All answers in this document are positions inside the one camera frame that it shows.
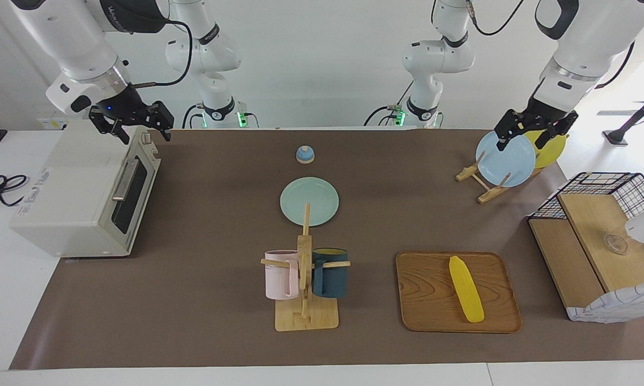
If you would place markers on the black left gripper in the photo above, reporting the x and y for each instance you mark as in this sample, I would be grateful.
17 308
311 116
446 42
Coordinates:
536 119

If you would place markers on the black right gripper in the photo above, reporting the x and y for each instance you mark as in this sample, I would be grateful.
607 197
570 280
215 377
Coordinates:
121 107

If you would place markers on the glass oven door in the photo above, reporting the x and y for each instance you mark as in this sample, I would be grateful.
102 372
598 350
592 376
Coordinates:
125 179

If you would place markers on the yellow corn cob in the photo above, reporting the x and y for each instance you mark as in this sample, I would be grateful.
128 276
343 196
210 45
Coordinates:
467 292

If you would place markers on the pale green plate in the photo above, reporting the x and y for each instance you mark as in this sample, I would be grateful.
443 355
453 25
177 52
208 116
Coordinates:
311 195

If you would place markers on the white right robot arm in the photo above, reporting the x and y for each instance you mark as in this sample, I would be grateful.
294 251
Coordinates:
75 37

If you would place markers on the beige toaster oven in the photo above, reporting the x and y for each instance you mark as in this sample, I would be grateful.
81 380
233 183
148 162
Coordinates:
65 187

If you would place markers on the yellow plate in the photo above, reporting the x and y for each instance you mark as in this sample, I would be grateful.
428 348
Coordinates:
552 153

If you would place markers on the light blue plate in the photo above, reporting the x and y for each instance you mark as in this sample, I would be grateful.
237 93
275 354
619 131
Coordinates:
507 161

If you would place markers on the wooden plate rack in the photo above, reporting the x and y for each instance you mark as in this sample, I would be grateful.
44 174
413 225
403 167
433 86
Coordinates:
488 194

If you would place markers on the white power box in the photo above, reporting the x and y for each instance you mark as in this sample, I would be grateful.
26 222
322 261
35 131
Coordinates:
51 123

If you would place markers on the black stand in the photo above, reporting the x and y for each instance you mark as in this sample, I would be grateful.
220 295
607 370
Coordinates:
630 123

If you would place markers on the brown table mat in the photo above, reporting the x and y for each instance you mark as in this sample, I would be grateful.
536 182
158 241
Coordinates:
204 214

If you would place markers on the wooden shelf unit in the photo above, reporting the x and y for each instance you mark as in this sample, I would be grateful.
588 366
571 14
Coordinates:
643 187

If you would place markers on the small clear glass dish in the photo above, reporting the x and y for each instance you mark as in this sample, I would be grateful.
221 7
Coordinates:
615 244

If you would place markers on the small blue round bell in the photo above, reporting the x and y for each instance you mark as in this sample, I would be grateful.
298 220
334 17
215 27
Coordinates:
305 154

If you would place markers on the brown wooden tray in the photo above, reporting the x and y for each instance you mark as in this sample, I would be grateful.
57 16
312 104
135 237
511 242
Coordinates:
424 289

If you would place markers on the white checked cloth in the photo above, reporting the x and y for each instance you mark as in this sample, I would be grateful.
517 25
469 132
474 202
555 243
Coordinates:
622 305

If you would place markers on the pink mug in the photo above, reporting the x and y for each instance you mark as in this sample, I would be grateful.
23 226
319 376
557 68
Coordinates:
279 276

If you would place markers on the dark blue mug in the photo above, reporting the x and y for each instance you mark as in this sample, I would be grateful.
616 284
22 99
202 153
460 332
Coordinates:
332 279

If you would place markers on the wooden mug tree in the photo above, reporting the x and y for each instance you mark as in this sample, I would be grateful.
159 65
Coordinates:
304 316

